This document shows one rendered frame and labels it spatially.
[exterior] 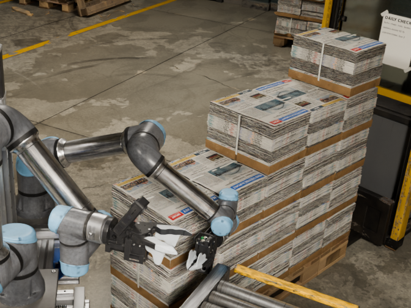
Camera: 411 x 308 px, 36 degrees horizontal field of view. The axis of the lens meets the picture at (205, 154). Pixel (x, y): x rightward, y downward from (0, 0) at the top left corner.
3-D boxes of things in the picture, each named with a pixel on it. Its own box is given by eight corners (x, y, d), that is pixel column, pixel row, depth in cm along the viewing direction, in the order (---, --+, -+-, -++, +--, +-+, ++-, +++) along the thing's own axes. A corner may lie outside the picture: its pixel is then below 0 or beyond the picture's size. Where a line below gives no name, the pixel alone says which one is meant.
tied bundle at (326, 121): (245, 131, 318) (249, 88, 308) (281, 118, 338) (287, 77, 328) (306, 157, 295) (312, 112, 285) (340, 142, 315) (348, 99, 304)
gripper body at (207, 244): (191, 238, 227) (207, 223, 237) (190, 258, 231) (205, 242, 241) (210, 245, 224) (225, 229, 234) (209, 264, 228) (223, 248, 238)
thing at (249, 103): (209, 102, 288) (210, 101, 287) (248, 90, 307) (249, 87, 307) (273, 128, 266) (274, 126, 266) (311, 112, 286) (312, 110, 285)
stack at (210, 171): (108, 337, 297) (108, 183, 260) (264, 245, 375) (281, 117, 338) (164, 384, 273) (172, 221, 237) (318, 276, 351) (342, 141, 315)
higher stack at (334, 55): (263, 246, 374) (291, 33, 318) (293, 228, 394) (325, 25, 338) (317, 276, 351) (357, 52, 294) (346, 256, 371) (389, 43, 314)
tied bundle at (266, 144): (203, 148, 298) (207, 102, 288) (243, 131, 318) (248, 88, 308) (267, 176, 276) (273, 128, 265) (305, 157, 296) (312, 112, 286)
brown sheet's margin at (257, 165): (204, 146, 297) (205, 138, 295) (243, 131, 317) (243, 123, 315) (268, 175, 275) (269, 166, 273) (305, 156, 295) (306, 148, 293)
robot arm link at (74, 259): (99, 260, 174) (99, 226, 170) (81, 283, 165) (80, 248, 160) (74, 253, 176) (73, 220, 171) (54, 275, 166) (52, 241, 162)
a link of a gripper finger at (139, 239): (164, 247, 153) (140, 233, 158) (164, 241, 152) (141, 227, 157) (150, 252, 149) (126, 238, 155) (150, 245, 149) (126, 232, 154)
